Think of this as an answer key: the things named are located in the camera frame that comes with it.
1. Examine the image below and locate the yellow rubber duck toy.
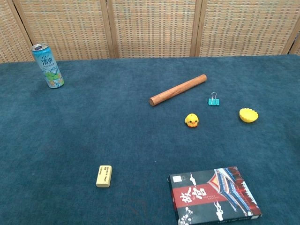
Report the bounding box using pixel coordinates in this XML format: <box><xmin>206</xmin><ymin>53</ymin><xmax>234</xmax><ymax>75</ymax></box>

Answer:
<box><xmin>184</xmin><ymin>113</ymin><xmax>199</xmax><ymax>128</ymax></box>

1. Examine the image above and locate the wooden rolling pin rod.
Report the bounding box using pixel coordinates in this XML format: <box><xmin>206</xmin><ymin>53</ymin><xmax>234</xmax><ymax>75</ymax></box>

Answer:
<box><xmin>149</xmin><ymin>74</ymin><xmax>208</xmax><ymax>107</ymax></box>

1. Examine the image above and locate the blue carpet table cover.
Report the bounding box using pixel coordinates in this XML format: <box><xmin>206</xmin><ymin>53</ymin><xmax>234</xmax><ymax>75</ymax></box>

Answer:
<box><xmin>0</xmin><ymin>54</ymin><xmax>300</xmax><ymax>225</ymax></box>

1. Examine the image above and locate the teal binder clip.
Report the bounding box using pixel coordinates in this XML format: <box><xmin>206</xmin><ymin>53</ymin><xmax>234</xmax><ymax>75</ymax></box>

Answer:
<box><xmin>208</xmin><ymin>92</ymin><xmax>221</xmax><ymax>106</ymax></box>

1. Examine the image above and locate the woven rattan folding screen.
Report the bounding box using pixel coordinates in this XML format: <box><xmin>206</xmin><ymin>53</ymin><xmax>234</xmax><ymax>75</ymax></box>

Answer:
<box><xmin>0</xmin><ymin>0</ymin><xmax>300</xmax><ymax>63</ymax></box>

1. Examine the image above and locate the yellow eggshell cup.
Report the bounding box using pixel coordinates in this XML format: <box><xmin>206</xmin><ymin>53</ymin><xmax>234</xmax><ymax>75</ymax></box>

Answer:
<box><xmin>239</xmin><ymin>107</ymin><xmax>259</xmax><ymax>124</ymax></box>

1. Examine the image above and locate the red black snack packet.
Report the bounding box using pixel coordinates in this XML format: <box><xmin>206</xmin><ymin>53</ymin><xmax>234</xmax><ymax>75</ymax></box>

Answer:
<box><xmin>167</xmin><ymin>166</ymin><xmax>263</xmax><ymax>225</ymax></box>

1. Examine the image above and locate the blue green drink can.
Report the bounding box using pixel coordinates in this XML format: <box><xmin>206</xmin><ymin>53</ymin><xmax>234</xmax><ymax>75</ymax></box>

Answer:
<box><xmin>30</xmin><ymin>43</ymin><xmax>65</xmax><ymax>89</ymax></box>

